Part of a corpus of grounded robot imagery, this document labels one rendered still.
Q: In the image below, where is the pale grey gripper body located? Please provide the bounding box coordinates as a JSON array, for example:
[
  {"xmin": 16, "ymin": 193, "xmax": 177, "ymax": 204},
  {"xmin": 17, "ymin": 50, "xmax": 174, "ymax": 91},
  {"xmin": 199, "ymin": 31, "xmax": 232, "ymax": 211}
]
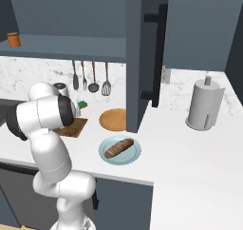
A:
[{"xmin": 73, "ymin": 101, "xmax": 82, "ymax": 118}]

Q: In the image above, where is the dark wooden cutting board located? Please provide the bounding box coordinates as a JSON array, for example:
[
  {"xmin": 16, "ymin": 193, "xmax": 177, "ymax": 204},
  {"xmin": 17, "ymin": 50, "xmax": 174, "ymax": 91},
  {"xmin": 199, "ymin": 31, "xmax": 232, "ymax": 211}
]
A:
[{"xmin": 51, "ymin": 116, "xmax": 89, "ymax": 139}]

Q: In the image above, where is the grey open cabinet door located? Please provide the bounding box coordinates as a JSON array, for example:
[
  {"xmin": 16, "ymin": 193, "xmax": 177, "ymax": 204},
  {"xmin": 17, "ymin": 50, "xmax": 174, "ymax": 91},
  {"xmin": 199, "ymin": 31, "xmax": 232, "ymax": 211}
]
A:
[{"xmin": 125, "ymin": 0, "xmax": 171, "ymax": 134}]

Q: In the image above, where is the orange jam jar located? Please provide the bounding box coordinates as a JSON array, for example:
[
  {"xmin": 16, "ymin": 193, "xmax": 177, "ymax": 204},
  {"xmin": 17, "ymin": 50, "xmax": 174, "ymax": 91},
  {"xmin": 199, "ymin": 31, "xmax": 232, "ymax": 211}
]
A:
[{"xmin": 7, "ymin": 31, "xmax": 22, "ymax": 48}]

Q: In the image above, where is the dark grey base cabinet front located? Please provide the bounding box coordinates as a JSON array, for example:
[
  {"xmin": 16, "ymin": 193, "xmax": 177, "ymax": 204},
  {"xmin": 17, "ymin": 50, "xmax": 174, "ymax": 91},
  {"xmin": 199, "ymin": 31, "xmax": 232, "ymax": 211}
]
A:
[{"xmin": 0, "ymin": 162, "xmax": 62, "ymax": 230}]

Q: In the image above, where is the grey base cabinet door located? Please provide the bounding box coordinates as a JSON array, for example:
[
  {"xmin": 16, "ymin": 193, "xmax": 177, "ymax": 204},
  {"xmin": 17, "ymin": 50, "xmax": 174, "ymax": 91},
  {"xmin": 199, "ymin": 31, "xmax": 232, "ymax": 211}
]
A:
[{"xmin": 94, "ymin": 177, "xmax": 155, "ymax": 230}]

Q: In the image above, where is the dark grey tall cabinet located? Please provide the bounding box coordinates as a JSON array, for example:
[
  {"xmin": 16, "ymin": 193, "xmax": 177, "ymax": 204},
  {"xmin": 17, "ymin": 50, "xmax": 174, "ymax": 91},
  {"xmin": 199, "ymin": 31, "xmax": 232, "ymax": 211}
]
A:
[{"xmin": 223, "ymin": 0, "xmax": 243, "ymax": 105}]

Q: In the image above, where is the grey metal canister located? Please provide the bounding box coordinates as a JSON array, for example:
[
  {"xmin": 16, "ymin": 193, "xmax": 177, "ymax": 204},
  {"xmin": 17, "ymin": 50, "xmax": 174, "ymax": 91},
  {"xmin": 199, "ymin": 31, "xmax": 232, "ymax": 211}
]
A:
[{"xmin": 52, "ymin": 82, "xmax": 70, "ymax": 99}]

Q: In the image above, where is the hanging grey spatula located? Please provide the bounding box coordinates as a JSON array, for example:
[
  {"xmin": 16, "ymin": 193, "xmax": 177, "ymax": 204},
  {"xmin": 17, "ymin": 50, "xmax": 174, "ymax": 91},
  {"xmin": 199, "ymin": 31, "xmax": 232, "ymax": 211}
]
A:
[{"xmin": 71, "ymin": 60, "xmax": 80, "ymax": 91}]

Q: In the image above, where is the hanging dark ladle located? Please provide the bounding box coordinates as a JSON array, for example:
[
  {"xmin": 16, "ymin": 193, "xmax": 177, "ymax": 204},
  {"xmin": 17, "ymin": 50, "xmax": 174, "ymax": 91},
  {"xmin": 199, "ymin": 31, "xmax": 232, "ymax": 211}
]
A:
[{"xmin": 87, "ymin": 61, "xmax": 101, "ymax": 93}]

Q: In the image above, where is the hanging grey fork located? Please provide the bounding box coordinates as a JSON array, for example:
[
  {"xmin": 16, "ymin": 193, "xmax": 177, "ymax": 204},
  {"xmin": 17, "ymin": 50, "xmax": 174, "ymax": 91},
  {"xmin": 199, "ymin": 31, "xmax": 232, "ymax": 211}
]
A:
[{"xmin": 80, "ymin": 61, "xmax": 89, "ymax": 91}]

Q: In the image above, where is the hanging slotted turner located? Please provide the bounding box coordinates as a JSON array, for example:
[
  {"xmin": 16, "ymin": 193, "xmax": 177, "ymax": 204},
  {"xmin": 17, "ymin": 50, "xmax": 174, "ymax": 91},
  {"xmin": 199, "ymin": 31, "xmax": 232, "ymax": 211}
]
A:
[{"xmin": 101, "ymin": 62, "xmax": 112, "ymax": 97}]

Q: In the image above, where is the round wooden plate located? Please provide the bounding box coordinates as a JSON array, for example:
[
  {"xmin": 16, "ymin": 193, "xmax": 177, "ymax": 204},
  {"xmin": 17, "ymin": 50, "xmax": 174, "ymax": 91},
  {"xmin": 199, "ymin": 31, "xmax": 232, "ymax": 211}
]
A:
[{"xmin": 98, "ymin": 107, "xmax": 127, "ymax": 132}]

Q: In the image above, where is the brown baguette pastry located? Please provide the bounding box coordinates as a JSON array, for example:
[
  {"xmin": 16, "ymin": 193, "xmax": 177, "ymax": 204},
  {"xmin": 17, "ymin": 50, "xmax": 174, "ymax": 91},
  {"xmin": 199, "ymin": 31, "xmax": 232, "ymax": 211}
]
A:
[{"xmin": 103, "ymin": 138, "xmax": 135, "ymax": 160}]

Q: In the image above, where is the dark grey sink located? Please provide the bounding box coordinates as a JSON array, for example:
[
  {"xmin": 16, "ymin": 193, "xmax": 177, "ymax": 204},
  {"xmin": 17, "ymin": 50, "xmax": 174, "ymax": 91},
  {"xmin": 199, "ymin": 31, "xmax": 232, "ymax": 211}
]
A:
[{"xmin": 0, "ymin": 98, "xmax": 24, "ymax": 127}]

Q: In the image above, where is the light blue plate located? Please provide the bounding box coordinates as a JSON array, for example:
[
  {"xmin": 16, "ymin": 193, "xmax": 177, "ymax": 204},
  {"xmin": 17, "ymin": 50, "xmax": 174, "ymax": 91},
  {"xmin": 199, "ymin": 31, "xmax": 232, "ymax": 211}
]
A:
[{"xmin": 98, "ymin": 135, "xmax": 142, "ymax": 166}]

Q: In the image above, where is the grey paper towel roll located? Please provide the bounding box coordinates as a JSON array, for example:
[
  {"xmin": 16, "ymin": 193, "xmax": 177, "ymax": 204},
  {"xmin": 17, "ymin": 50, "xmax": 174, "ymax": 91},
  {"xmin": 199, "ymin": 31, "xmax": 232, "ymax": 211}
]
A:
[{"xmin": 185, "ymin": 75, "xmax": 226, "ymax": 132}]

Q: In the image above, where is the grey open wall cabinet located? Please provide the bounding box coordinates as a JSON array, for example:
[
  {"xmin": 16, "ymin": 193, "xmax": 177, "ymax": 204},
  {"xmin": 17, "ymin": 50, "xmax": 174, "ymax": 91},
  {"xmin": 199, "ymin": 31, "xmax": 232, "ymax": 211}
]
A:
[{"xmin": 0, "ymin": 0, "xmax": 128, "ymax": 64}]

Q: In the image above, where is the black base cabinet handle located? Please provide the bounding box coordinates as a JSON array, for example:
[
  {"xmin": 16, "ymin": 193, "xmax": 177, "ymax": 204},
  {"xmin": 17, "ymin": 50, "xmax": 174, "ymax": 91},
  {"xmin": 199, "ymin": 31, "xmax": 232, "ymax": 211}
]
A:
[{"xmin": 91, "ymin": 191, "xmax": 101, "ymax": 211}]

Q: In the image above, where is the white wall socket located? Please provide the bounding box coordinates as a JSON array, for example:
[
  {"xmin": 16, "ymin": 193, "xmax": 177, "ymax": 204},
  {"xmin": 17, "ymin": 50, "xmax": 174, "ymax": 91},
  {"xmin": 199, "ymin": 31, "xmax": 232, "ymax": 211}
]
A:
[{"xmin": 161, "ymin": 66, "xmax": 172, "ymax": 85}]

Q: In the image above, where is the black cabinet door handle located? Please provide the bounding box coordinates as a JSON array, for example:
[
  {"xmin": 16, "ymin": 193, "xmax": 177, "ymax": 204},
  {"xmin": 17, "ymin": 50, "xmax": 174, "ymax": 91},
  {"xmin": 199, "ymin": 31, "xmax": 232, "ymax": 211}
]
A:
[{"xmin": 140, "ymin": 3, "xmax": 169, "ymax": 108}]

